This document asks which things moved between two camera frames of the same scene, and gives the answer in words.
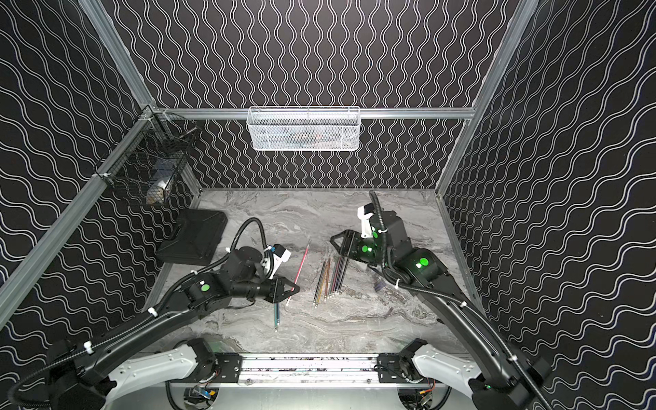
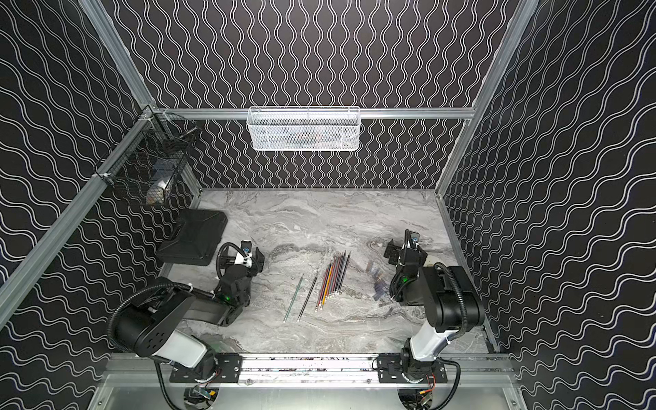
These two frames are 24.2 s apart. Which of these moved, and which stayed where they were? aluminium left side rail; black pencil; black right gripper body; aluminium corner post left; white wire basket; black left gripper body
Moved: black right gripper body; black left gripper body
Stayed: aluminium corner post left; aluminium left side rail; black pencil; white wire basket
